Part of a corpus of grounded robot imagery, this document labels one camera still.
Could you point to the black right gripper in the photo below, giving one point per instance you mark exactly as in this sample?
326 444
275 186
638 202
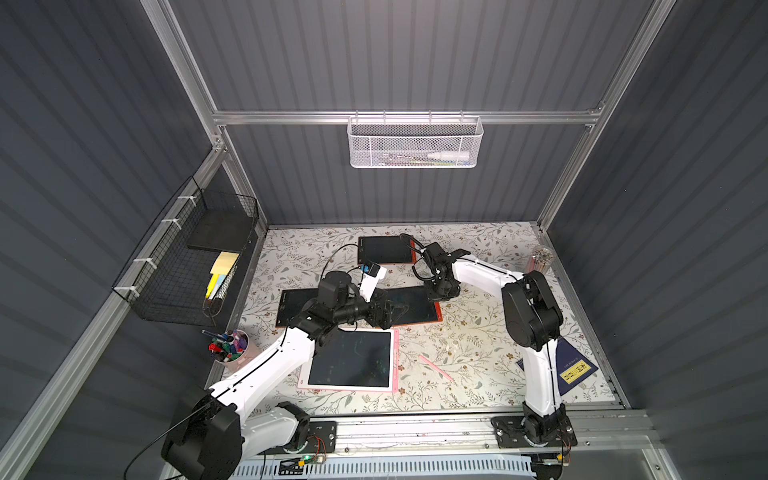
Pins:
433 264

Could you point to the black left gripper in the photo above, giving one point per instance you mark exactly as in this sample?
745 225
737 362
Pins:
384 308

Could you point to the red tablet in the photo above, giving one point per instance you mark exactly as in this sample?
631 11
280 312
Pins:
385 250
292 302
422 311

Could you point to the pink white writing tablet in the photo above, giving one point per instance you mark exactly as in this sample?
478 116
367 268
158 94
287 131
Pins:
354 360

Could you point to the pink stylus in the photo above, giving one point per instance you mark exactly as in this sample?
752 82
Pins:
435 368

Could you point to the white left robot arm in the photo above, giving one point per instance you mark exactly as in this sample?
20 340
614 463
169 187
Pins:
215 429

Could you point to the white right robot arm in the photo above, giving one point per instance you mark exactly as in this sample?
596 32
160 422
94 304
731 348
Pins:
533 320

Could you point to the clear cup of pencils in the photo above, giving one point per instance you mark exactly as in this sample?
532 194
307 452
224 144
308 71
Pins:
540 259

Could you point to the white marker in basket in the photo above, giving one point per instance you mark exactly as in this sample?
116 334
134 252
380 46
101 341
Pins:
456 157

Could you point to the dark blue notebook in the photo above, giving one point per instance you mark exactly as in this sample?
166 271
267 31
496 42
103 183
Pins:
560 360

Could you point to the pink cup of markers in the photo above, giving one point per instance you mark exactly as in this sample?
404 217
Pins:
233 348

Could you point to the yellow sticky notes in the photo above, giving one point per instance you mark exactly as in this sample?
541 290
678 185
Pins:
219 272

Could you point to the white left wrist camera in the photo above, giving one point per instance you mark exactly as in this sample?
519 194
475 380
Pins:
372 273

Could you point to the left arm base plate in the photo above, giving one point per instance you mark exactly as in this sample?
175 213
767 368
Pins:
320 438

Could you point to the white wire mesh basket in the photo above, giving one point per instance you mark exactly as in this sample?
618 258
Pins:
404 142

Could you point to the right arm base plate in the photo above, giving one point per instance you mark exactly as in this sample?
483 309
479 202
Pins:
522 431

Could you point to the black wire wall basket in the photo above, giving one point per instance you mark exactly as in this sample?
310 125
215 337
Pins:
167 276

